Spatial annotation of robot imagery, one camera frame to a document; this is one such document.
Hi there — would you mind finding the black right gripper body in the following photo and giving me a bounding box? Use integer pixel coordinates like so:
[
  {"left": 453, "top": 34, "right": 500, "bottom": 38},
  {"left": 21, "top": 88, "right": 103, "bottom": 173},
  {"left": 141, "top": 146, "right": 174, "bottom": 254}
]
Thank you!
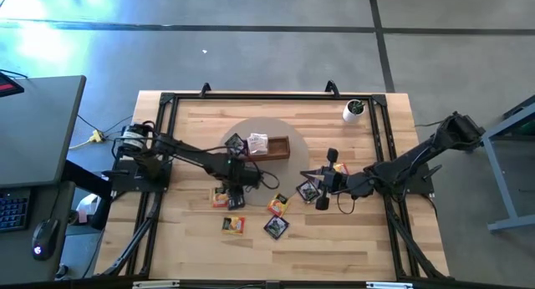
[{"left": 316, "top": 147, "right": 350, "bottom": 211}]

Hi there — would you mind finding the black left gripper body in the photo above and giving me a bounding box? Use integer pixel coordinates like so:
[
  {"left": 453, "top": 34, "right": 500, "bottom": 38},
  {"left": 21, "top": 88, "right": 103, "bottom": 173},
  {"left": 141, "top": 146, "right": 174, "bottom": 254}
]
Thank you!
[{"left": 228, "top": 163, "right": 263, "bottom": 190}]

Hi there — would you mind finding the dark blue blackcurrant tea packet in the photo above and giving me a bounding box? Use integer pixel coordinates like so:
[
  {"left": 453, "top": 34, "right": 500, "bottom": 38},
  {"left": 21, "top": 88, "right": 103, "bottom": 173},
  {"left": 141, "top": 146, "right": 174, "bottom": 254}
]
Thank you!
[
  {"left": 262, "top": 214, "right": 291, "bottom": 241},
  {"left": 296, "top": 180, "right": 322, "bottom": 205},
  {"left": 224, "top": 132, "right": 247, "bottom": 157},
  {"left": 227, "top": 187, "right": 247, "bottom": 211}
]

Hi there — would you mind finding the white orange Tazo tea packet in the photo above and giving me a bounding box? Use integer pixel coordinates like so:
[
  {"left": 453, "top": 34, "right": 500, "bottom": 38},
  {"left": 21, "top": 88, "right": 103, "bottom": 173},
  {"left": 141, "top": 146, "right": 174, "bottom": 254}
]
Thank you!
[{"left": 246, "top": 132, "right": 270, "bottom": 156}]

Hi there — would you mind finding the wooden tea organiser box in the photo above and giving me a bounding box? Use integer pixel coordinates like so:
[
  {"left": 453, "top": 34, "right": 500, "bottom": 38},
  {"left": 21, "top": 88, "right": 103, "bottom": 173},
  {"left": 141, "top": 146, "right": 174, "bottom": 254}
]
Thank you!
[{"left": 243, "top": 134, "right": 292, "bottom": 163}]

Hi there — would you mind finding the round grey table mat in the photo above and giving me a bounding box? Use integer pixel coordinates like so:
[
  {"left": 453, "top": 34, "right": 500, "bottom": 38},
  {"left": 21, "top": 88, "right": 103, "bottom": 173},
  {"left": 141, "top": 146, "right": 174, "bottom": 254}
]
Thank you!
[{"left": 220, "top": 116, "right": 312, "bottom": 208}]

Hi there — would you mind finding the white potted plant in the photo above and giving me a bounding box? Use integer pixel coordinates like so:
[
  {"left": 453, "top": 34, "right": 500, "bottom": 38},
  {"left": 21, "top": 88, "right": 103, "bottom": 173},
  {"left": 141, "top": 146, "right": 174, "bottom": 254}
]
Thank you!
[{"left": 341, "top": 98, "right": 367, "bottom": 124}]

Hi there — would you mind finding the white pink box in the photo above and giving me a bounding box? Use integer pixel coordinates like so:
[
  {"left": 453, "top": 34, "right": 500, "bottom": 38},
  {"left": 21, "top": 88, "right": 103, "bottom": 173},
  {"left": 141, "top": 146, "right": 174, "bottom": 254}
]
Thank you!
[{"left": 76, "top": 193, "right": 101, "bottom": 224}]

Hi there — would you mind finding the black computer mouse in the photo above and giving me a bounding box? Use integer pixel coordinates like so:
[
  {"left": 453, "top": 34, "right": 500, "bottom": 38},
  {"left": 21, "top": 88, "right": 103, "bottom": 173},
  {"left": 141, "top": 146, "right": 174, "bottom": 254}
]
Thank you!
[{"left": 32, "top": 217, "right": 61, "bottom": 261}]

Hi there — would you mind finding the grey office desk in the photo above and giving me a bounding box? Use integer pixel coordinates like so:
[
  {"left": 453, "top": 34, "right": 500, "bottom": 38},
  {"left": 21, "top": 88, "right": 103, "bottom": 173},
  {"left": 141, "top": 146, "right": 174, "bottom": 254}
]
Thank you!
[{"left": 0, "top": 74, "right": 88, "bottom": 286}]

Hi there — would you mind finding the black keyboard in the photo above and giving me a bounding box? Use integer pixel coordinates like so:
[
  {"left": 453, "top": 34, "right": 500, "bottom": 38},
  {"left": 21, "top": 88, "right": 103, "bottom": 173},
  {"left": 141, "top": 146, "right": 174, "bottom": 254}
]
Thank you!
[{"left": 0, "top": 188, "right": 33, "bottom": 234}]

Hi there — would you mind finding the black device with red strip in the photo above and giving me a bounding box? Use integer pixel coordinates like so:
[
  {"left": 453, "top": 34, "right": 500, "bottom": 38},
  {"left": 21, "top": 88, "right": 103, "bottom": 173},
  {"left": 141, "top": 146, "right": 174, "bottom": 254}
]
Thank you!
[{"left": 0, "top": 70, "right": 25, "bottom": 99}]

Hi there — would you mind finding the black aluminium table frame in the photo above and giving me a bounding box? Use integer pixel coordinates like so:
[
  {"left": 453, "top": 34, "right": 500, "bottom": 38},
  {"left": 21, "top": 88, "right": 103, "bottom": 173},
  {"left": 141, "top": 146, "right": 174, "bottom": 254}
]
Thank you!
[{"left": 94, "top": 79, "right": 451, "bottom": 281}]

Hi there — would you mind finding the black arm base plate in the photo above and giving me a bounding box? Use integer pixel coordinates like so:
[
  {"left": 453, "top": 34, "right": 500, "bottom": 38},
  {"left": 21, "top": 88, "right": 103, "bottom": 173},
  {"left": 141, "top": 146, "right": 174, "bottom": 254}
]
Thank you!
[
  {"left": 407, "top": 163, "right": 436, "bottom": 196},
  {"left": 110, "top": 158, "right": 173, "bottom": 194}
]

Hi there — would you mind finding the silver metal bracket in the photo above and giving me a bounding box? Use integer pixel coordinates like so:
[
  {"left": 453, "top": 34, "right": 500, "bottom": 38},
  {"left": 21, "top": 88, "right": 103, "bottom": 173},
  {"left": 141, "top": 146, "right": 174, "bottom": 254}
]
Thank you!
[
  {"left": 132, "top": 280, "right": 181, "bottom": 289},
  {"left": 366, "top": 281, "right": 415, "bottom": 289}
]

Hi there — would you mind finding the yellow power cable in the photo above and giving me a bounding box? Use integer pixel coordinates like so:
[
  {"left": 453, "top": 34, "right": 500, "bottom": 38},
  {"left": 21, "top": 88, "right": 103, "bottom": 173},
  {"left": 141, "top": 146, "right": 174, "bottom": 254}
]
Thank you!
[{"left": 69, "top": 139, "right": 95, "bottom": 151}]

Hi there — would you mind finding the grey metal table frame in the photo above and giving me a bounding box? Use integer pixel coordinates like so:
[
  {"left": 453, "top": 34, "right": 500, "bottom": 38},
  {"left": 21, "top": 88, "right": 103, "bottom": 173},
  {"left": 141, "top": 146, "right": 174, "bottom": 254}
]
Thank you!
[{"left": 480, "top": 94, "right": 535, "bottom": 234}]

